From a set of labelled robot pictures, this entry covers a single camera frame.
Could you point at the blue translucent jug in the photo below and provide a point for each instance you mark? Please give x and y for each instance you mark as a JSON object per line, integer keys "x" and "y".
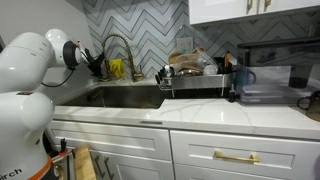
{"x": 243, "y": 80}

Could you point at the black utensil holder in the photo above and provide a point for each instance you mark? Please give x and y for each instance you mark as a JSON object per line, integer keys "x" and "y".
{"x": 220, "y": 65}

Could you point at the brass spring faucet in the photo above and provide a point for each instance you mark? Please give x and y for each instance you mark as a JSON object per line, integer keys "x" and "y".
{"x": 135, "y": 77}

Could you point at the metal robot stand frame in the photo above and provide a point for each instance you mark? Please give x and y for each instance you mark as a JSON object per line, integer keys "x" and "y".
{"x": 65, "y": 166}

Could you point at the orange black clamp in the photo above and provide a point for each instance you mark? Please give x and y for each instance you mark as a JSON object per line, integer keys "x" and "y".
{"x": 63, "y": 145}

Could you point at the stainless steel dish rack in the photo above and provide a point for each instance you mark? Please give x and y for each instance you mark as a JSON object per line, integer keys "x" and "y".
{"x": 200, "y": 81}

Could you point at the wooden bowl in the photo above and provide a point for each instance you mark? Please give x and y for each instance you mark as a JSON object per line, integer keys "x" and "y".
{"x": 175, "y": 57}

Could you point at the yellow rubber glove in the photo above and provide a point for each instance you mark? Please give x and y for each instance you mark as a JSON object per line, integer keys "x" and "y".
{"x": 116, "y": 68}

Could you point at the white wall outlet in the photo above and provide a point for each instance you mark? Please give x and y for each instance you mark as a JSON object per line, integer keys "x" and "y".
{"x": 184, "y": 44}

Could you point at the white wall cabinet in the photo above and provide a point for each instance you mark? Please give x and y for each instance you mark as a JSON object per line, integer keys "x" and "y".
{"x": 220, "y": 11}

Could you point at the black counter edge label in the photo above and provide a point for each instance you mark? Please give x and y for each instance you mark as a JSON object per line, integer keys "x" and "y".
{"x": 150, "y": 122}

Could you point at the stainless steel sink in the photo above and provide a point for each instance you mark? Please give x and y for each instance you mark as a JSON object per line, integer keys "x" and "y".
{"x": 133, "y": 96}

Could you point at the dark glass mug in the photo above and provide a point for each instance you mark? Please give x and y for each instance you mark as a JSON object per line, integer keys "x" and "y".
{"x": 313, "y": 105}

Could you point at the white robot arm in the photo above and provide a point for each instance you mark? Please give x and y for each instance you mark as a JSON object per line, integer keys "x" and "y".
{"x": 23, "y": 116}

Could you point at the small black bottle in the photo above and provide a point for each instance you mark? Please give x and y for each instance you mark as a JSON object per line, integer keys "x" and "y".
{"x": 232, "y": 96}

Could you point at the white cup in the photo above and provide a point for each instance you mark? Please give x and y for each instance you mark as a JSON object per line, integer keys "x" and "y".
{"x": 210, "y": 69}

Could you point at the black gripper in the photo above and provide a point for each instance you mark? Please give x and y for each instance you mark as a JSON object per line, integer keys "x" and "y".
{"x": 96, "y": 61}

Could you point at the black kitchen utensil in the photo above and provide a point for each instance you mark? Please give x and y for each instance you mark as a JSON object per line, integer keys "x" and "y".
{"x": 165, "y": 71}

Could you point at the large clear plastic appliance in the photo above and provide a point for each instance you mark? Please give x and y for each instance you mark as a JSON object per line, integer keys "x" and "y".
{"x": 276, "y": 80}

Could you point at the white base cabinet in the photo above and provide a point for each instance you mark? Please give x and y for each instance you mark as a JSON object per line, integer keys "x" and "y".
{"x": 133, "y": 140}

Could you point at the wooden board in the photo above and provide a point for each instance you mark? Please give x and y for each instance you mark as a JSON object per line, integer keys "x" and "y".
{"x": 83, "y": 165}

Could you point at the clear plastic food container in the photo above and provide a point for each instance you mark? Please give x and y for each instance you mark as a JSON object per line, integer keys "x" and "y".
{"x": 196, "y": 61}

